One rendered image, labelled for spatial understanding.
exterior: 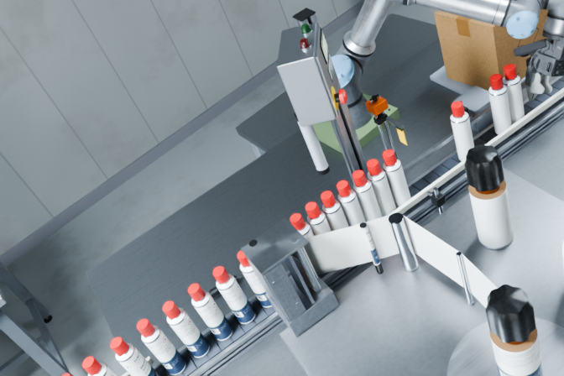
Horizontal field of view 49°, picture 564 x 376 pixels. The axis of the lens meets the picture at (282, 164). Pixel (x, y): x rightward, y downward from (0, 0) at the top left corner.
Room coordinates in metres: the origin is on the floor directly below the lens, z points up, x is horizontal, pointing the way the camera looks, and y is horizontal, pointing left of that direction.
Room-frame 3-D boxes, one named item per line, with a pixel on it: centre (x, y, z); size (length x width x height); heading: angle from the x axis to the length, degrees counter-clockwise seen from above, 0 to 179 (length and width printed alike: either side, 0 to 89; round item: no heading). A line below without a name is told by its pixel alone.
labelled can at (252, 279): (1.15, 0.19, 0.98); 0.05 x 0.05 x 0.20
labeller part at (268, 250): (1.08, 0.10, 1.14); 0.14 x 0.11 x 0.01; 105
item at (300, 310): (1.08, 0.10, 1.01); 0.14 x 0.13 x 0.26; 105
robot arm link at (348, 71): (1.79, -0.31, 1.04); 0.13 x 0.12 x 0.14; 141
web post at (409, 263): (1.06, -0.20, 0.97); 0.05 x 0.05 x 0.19
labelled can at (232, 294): (1.13, 0.26, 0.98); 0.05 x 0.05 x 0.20
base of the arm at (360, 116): (1.79, -0.30, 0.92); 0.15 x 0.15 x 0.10
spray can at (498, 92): (1.38, -0.66, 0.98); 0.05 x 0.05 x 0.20
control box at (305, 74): (1.33, -0.16, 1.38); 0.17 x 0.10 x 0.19; 160
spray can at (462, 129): (1.34, -0.52, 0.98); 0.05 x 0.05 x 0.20
